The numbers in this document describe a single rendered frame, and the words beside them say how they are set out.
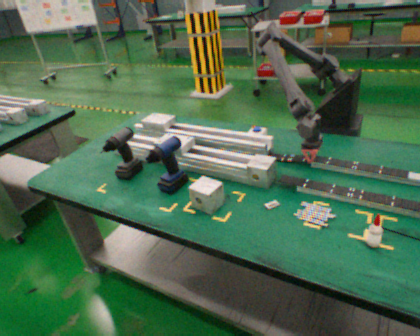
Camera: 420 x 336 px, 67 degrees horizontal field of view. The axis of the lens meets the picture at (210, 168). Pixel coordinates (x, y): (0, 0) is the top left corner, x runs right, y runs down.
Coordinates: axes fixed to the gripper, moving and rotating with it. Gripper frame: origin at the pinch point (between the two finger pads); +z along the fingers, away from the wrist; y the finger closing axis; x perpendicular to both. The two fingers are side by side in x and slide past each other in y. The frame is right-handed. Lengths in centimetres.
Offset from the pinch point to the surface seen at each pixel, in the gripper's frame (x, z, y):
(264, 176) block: -11.8, -2.7, 23.9
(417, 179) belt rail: 39.9, 0.5, 2.0
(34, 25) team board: -591, -28, -261
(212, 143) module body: -47.5, -2.0, 4.8
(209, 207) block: -24, 0, 47
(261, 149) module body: -21.6, -2.7, 4.1
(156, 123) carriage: -81, -9, 5
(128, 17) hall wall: -818, 25, -736
